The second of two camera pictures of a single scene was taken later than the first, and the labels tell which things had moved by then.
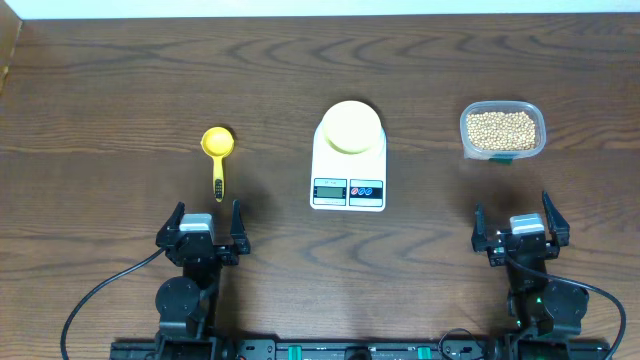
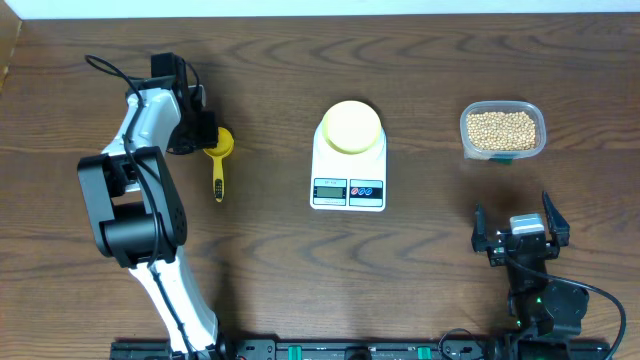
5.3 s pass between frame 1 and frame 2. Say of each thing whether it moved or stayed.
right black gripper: stayed
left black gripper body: moved
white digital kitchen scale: stayed
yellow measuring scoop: stayed
